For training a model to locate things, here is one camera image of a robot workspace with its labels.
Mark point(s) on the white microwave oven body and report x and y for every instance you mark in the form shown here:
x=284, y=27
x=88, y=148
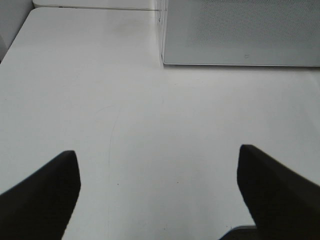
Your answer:
x=161, y=12

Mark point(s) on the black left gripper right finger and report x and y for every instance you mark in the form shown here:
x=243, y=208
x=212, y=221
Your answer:
x=283, y=204

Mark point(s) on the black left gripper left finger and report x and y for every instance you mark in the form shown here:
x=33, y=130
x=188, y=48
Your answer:
x=40, y=206

